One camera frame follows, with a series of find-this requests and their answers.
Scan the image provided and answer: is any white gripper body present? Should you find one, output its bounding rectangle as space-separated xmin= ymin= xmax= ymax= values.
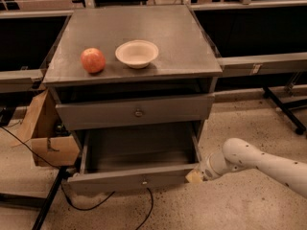
xmin=200 ymin=150 xmax=229 ymax=180

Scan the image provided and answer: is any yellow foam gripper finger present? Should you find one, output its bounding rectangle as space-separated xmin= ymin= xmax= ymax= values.
xmin=185 ymin=170 xmax=203 ymax=183

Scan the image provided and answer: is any grey drawer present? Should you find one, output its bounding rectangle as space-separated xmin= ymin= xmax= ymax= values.
xmin=68 ymin=122 xmax=201 ymax=194
xmin=56 ymin=94 xmax=214 ymax=130

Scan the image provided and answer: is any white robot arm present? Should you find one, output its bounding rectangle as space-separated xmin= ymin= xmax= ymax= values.
xmin=186 ymin=138 xmax=307 ymax=197

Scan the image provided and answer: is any grey top drawer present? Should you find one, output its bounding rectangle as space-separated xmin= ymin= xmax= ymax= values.
xmin=56 ymin=94 xmax=214 ymax=130

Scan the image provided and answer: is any grey wooden drawer cabinet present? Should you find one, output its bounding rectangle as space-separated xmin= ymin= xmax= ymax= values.
xmin=42 ymin=4 xmax=224 ymax=146

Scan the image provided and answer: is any black metal stand leg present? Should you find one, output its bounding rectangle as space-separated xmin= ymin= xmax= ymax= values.
xmin=32 ymin=167 xmax=67 ymax=230

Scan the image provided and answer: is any white paper bowl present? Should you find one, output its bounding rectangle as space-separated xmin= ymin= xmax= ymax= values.
xmin=115 ymin=40 xmax=159 ymax=69

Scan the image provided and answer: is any red apple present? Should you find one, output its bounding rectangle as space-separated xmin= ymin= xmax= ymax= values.
xmin=81 ymin=48 xmax=106 ymax=74

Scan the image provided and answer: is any brown cardboard box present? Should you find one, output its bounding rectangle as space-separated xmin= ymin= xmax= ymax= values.
xmin=12 ymin=90 xmax=80 ymax=167

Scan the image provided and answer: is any black floor cable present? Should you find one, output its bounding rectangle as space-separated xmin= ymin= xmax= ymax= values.
xmin=0 ymin=125 xmax=155 ymax=230

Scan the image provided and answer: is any grey rail right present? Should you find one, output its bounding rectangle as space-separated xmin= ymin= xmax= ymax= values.
xmin=218 ymin=52 xmax=307 ymax=78

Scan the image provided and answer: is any grey rail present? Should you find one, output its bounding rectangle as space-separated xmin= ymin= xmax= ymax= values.
xmin=0 ymin=69 xmax=46 ymax=93
xmin=218 ymin=52 xmax=307 ymax=78

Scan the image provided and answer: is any grey rail left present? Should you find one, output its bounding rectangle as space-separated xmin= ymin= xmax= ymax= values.
xmin=0 ymin=69 xmax=46 ymax=93

